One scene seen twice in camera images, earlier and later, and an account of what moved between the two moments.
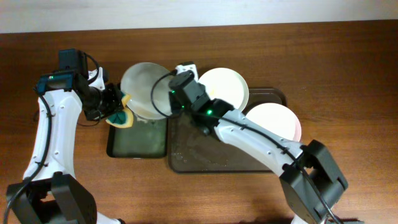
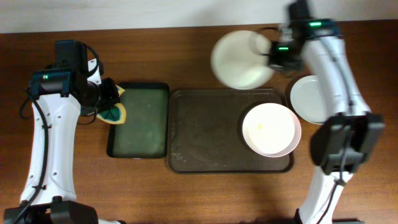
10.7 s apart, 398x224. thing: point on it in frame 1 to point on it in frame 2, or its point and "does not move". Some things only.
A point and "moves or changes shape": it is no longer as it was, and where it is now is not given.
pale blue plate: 148,85 to 308,100
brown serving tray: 190,149 does not move
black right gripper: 177,106 to 273,59
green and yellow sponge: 124,117 moves or changes shape
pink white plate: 278,119 does not move
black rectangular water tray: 147,138 does not move
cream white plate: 226,85 to 240,60
